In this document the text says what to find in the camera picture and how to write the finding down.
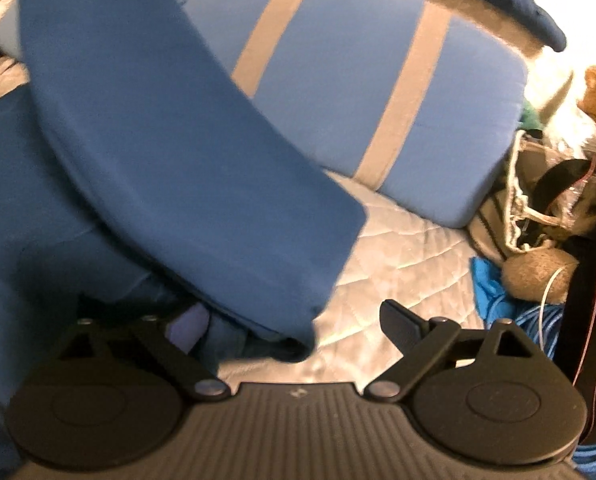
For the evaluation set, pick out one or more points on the dark blue sweatshirt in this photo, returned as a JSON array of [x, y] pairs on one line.
[[185, 175]]

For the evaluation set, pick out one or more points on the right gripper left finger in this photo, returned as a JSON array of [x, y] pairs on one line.
[[112, 391]]

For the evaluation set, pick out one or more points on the right blue striped pillow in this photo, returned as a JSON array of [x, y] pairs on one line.
[[403, 96]]

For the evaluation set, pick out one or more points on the striped canvas bag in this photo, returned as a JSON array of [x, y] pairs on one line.
[[510, 221]]

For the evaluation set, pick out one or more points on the turquoise cloth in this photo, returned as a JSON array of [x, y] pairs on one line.
[[492, 301]]

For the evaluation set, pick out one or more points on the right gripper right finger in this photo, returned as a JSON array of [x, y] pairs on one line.
[[490, 396]]

